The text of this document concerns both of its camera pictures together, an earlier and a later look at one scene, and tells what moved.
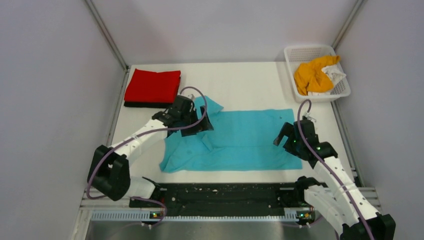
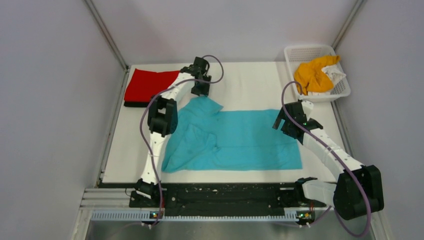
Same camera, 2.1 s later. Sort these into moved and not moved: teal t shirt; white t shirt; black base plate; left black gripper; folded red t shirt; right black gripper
Moved: right black gripper; left black gripper
Not moved: white t shirt; folded red t shirt; teal t shirt; black base plate
